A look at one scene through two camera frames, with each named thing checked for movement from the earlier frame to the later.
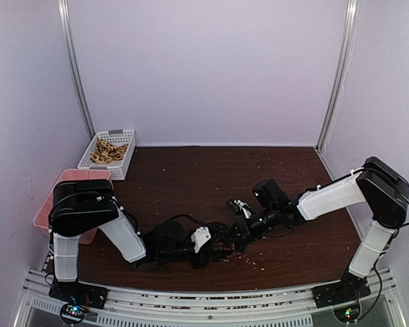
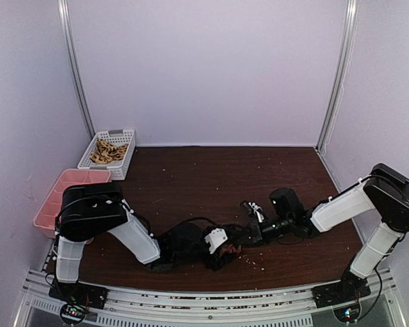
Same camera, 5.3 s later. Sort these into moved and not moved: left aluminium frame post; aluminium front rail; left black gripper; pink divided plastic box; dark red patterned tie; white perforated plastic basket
Moved: left black gripper; pink divided plastic box
Not moved: dark red patterned tie; white perforated plastic basket; aluminium front rail; left aluminium frame post
